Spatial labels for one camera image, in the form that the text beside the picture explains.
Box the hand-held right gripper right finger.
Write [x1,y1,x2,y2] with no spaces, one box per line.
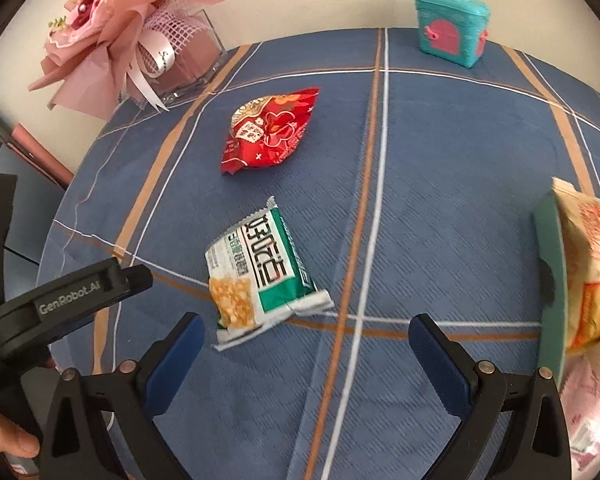
[408,313,572,480]

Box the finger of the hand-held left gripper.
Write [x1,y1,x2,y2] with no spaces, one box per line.
[105,259,154,303]

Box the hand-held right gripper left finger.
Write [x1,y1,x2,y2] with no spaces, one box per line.
[39,311,206,480]

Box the green white snack packet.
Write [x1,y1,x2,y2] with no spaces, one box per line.
[205,196,335,352]

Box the pink snack packet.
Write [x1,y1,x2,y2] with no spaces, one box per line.
[562,355,600,471]

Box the teal rimmed white tray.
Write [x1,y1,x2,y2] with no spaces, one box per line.
[532,192,600,396]

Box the beige cake roll packet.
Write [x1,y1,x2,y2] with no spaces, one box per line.
[551,176,600,356]

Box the person's left hand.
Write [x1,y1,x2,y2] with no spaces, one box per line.
[0,407,42,460]

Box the dark cabinet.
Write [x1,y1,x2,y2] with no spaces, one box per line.
[0,105,68,271]

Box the pink board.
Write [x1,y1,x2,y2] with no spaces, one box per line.
[10,127,76,188]

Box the blue plaid tablecloth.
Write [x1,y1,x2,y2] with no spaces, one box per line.
[35,26,600,480]

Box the red puffed snack packet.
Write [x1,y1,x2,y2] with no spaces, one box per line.
[220,87,321,176]

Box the clear glass vase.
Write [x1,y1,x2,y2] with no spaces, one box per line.
[140,7,226,106]

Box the pink paper flower bouquet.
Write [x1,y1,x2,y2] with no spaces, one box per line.
[28,0,251,121]

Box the teal toy chest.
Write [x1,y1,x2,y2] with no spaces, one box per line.
[413,0,491,68]

